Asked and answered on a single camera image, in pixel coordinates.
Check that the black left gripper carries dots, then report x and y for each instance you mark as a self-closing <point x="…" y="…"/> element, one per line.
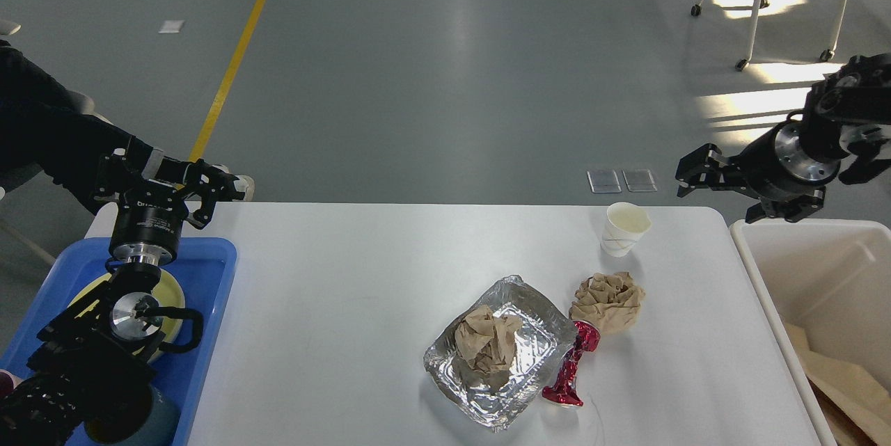
<point x="148" y="225"/>

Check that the blue plastic tray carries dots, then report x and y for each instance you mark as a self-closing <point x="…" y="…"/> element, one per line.
<point x="204" y="269"/>

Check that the small white cup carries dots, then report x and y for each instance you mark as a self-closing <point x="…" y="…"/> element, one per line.
<point x="624" y="227"/>

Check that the white plastic bin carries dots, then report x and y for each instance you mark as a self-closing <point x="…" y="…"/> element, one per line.
<point x="830" y="277"/>

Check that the teal mug yellow inside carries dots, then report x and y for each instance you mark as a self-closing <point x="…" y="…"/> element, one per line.
<point x="147" y="418"/>

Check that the red snack wrapper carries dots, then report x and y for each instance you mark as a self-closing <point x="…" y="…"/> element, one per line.
<point x="563" y="391"/>

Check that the pink cup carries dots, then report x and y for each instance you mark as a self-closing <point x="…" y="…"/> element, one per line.
<point x="8" y="383"/>

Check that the yellow plastic plate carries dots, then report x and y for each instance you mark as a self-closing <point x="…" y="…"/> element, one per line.
<point x="170" y="293"/>

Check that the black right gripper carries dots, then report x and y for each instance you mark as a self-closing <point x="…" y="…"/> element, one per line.
<point x="774" y="168"/>

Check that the seated person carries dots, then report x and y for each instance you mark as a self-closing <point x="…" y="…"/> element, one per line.
<point x="40" y="125"/>

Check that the crumpled brown paper ball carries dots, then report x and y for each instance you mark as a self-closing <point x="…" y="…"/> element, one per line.
<point x="611" y="303"/>

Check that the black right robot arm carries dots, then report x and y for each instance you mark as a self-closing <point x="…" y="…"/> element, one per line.
<point x="841" y="133"/>

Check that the crumpled brown paper in tray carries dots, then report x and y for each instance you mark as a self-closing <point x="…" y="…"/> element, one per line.
<point x="487" y="342"/>

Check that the brown paper bag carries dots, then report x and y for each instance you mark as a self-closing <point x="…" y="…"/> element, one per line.
<point x="856" y="406"/>
<point x="797" y="337"/>

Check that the aluminium foil tray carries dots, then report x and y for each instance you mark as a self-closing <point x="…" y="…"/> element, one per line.
<point x="494" y="401"/>

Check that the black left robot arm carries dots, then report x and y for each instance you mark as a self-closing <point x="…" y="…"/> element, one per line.
<point x="93" y="363"/>

